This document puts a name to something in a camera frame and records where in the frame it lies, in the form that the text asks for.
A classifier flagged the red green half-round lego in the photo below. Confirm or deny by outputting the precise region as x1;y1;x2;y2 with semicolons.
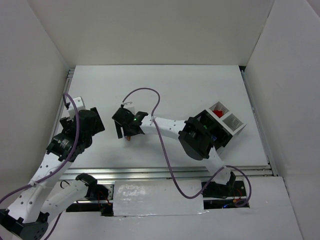
212;110;224;118

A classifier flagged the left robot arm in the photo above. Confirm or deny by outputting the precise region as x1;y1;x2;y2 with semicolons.
0;107;108;240

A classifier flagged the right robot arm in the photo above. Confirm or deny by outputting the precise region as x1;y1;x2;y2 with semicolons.
112;106;235;188

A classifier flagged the white taped cover sheet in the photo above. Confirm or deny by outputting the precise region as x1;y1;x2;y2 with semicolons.
113;180;205;217

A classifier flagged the black compartment container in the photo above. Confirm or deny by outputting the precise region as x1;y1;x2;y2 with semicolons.
195;101;247;152

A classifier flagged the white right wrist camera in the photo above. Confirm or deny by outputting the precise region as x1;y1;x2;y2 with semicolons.
122;101;136;115

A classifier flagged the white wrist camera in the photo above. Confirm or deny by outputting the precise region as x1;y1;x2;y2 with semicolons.
65;96;87;118
122;101;136;115

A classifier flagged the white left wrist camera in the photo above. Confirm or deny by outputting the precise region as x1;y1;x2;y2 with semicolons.
65;96;87;118

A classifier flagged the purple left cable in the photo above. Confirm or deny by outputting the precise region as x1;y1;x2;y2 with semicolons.
0;92;82;240

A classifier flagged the aluminium front rail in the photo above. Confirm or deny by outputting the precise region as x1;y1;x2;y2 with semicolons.
57;164;276;181

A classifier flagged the aluminium right rail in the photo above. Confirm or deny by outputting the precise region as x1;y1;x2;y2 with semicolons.
239;65;279;177

